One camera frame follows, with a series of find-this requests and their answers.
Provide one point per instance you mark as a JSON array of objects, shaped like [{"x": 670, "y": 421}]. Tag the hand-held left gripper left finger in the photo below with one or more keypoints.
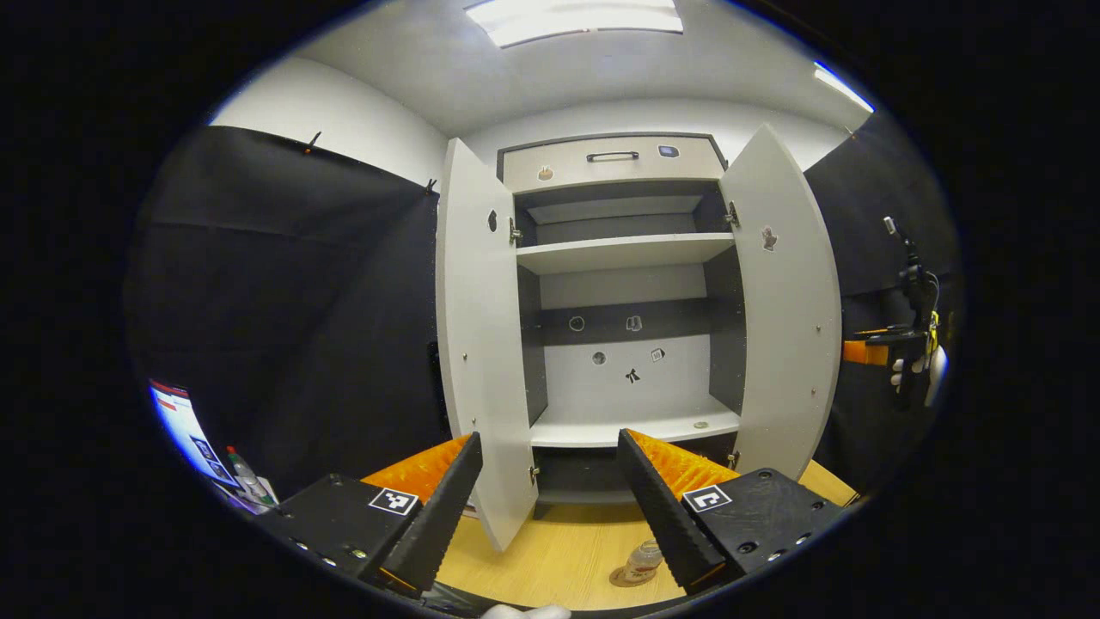
[{"x": 443, "y": 516}]

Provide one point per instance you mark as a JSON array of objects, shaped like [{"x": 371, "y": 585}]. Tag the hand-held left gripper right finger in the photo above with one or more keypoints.
[{"x": 666, "y": 516}]

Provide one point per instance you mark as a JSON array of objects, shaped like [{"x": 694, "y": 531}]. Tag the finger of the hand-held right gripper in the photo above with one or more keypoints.
[
  {"x": 876, "y": 330},
  {"x": 864, "y": 353}
]

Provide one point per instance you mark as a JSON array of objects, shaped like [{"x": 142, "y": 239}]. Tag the clear plastic bottle red label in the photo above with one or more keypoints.
[{"x": 644, "y": 554}]

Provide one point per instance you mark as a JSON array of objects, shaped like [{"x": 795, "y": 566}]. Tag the round wooden coaster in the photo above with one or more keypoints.
[{"x": 620, "y": 578}]

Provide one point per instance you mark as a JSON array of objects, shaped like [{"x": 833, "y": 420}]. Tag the white cabinet door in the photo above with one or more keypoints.
[
  {"x": 786, "y": 327},
  {"x": 481, "y": 344}
]

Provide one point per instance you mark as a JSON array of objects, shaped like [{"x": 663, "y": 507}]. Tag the white cabinet shelf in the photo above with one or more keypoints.
[
  {"x": 619, "y": 254},
  {"x": 584, "y": 427}
]

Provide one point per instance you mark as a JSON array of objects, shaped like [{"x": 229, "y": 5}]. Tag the small bottle red cap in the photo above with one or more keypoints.
[{"x": 245, "y": 473}]

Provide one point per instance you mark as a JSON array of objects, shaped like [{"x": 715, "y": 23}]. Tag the white cabinet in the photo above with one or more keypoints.
[{"x": 619, "y": 288}]

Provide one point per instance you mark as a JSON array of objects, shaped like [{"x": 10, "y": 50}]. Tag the small ceiling light panel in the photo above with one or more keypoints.
[{"x": 844, "y": 86}]

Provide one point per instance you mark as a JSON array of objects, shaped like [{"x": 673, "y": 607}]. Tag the black backdrop cloth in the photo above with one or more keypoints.
[{"x": 284, "y": 327}]

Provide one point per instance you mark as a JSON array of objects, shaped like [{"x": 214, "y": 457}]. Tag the computer monitor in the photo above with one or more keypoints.
[{"x": 180, "y": 425}]

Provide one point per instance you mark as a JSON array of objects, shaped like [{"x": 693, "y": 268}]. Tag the large ceiling light panel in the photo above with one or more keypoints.
[{"x": 576, "y": 19}]

